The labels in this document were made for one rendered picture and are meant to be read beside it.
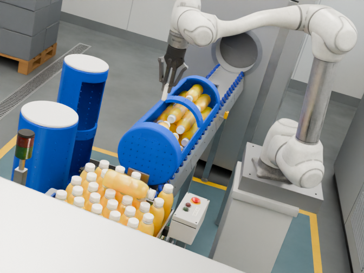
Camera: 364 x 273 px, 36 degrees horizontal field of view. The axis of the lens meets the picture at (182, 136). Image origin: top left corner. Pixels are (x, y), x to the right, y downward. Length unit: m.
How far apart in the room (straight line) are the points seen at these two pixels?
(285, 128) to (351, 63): 5.03
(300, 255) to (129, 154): 2.05
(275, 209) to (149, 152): 0.65
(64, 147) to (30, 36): 3.17
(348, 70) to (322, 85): 5.27
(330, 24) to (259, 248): 1.16
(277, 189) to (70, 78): 1.52
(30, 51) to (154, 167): 3.58
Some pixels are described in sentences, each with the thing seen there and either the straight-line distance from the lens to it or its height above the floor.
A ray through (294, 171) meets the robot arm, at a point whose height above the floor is 1.24.
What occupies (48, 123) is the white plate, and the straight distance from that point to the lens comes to 2.74.
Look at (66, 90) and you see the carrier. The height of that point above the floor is 0.87.
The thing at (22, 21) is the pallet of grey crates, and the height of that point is 0.53.
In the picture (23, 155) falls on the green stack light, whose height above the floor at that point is 1.18.
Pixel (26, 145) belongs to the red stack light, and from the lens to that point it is 2.14.
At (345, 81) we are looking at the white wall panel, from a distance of 7.64.
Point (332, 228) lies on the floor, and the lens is 4.73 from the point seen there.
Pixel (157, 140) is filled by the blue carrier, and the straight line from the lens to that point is 2.45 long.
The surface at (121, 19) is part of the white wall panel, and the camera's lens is 7.66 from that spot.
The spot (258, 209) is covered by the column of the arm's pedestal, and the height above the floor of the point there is 0.93.
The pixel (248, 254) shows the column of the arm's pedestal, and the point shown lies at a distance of 2.82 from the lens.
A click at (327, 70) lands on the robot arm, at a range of 2.30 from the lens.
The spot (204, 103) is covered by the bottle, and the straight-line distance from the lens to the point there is 3.12.
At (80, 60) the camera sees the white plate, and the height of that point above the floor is 1.04.
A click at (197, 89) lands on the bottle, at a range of 3.16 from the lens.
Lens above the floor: 2.26
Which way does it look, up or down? 25 degrees down
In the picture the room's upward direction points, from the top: 16 degrees clockwise
